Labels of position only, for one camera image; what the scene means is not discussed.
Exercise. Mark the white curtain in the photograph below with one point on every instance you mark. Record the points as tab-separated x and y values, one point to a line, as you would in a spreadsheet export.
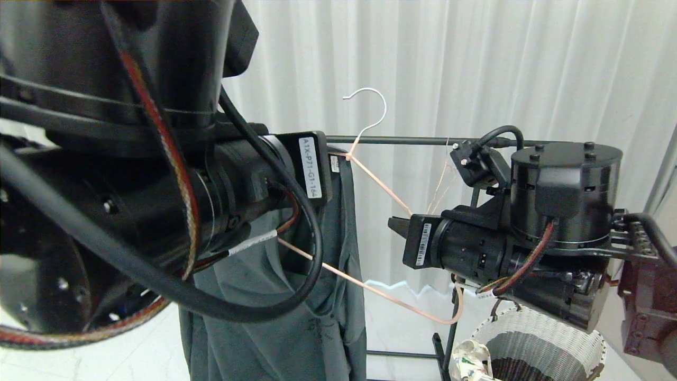
476	63

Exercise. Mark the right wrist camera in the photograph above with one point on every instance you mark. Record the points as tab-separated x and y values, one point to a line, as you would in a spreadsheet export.
478	164

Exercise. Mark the black clothes rack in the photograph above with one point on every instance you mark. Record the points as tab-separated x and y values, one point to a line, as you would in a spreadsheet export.
402	141

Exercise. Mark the white laundry basket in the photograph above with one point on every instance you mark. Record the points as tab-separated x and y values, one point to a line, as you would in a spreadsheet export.
539	333

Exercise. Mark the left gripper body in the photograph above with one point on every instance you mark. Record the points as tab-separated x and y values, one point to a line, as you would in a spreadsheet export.
312	169

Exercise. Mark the cream printed garment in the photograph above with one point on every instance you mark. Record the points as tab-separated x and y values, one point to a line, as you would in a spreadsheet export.
470	360

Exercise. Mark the pink clothes hanger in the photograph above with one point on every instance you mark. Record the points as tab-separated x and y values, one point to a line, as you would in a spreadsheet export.
447	159
381	182

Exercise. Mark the dark grey t-shirt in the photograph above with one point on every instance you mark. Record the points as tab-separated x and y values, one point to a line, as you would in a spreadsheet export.
296	328

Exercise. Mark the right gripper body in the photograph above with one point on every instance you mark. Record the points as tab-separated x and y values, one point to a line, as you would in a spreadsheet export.
465	251

